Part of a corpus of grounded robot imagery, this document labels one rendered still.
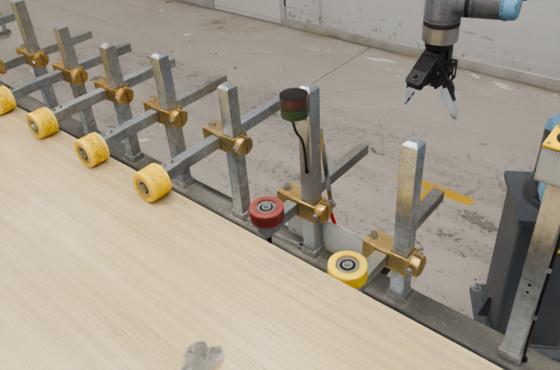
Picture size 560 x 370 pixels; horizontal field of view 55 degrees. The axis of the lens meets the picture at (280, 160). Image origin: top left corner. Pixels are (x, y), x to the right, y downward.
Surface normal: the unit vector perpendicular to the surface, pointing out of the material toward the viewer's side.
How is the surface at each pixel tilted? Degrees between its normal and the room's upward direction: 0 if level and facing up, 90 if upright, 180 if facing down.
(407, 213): 90
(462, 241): 0
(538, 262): 90
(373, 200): 0
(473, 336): 0
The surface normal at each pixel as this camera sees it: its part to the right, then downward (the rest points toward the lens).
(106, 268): -0.06, -0.83
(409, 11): -0.64, 0.47
